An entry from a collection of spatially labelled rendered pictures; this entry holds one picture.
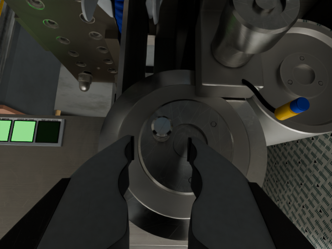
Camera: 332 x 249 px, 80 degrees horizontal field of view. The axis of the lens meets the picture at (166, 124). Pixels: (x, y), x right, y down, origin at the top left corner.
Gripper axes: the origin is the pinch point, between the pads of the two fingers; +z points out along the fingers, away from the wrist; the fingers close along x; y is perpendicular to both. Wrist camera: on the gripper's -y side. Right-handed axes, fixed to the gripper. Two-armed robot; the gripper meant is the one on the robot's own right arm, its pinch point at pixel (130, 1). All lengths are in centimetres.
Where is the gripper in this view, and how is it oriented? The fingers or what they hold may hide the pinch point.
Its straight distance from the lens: 26.1
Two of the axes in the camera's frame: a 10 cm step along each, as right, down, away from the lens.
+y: -0.2, 9.8, -2.2
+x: 10.0, 0.3, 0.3
